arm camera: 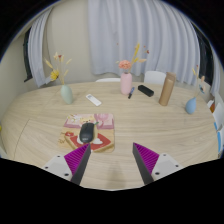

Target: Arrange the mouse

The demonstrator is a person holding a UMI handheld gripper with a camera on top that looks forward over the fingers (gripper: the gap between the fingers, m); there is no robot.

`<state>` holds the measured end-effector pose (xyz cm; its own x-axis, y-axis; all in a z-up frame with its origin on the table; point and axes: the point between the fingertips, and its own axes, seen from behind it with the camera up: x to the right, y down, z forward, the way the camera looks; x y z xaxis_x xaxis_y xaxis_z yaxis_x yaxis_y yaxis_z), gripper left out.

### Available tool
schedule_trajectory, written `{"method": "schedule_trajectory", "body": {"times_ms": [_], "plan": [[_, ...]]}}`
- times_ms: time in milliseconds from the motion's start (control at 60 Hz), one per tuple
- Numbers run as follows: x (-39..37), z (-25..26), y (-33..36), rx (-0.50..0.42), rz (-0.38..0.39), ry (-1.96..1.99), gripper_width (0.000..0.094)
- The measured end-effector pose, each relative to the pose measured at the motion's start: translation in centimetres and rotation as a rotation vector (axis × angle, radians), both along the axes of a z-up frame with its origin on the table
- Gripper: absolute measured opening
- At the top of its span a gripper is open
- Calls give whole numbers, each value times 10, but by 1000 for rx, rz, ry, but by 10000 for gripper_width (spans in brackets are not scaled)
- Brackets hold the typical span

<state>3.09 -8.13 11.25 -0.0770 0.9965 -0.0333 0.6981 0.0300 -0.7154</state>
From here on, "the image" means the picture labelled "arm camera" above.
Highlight white remote control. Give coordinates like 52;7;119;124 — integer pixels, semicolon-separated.
85;93;102;107

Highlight pink vase with flowers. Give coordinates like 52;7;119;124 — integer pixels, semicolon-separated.
115;42;150;96

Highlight bronze drink bottle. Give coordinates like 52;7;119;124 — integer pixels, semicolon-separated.
158;71;177;107

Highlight black computer mouse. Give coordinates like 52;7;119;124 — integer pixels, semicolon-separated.
78;122;97;144

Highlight green vase with yellow flowers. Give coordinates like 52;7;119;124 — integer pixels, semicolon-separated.
44;51;75;105

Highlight blue vase with dried flowers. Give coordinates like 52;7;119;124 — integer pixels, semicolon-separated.
184;64;207;115

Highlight black rectangular case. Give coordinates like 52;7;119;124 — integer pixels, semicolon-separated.
137;84;155;98

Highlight wide white curtain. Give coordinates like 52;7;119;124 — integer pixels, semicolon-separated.
87;0;201;86

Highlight blue marker pen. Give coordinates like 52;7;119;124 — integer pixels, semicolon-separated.
127;86;136;100

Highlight white and blue chairs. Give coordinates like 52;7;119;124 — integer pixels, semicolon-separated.
206;93;224;156

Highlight dark window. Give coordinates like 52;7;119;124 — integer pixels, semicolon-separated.
193;24;214;86
22;28;34;83

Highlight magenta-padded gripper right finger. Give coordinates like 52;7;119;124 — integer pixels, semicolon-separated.
132;142;184;186

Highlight white chair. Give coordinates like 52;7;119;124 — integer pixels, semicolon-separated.
143;70;167;86

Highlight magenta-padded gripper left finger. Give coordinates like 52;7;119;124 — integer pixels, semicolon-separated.
41;142;92;186

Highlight narrow white curtain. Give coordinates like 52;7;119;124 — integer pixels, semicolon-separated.
209;46;222;98
27;8;54;88

